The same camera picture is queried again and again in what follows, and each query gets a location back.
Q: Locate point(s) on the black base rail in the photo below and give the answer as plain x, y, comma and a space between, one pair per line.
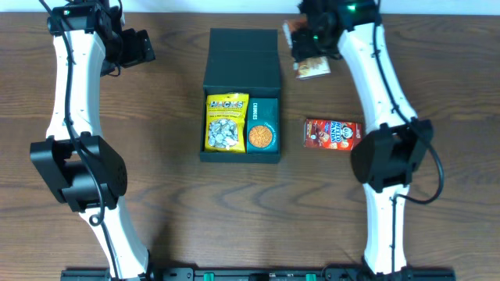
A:
328, 274

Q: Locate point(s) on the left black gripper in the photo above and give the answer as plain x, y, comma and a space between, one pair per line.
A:
137, 47

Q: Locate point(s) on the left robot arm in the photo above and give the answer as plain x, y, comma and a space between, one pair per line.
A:
79, 167

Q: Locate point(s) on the teal Crunchies box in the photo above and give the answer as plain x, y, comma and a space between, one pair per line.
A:
262, 126

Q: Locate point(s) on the red Hello Panda box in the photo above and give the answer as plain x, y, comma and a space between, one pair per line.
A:
331, 134

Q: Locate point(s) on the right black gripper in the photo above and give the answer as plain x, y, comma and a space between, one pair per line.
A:
303, 48

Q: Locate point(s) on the yellow Hacks candy bag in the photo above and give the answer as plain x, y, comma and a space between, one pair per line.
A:
225, 122

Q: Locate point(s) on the brown Pocky box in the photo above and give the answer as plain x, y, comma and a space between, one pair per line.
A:
311, 67

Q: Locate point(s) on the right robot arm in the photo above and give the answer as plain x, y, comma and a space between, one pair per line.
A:
395, 140

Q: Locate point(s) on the black gift box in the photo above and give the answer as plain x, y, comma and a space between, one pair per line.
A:
243, 61

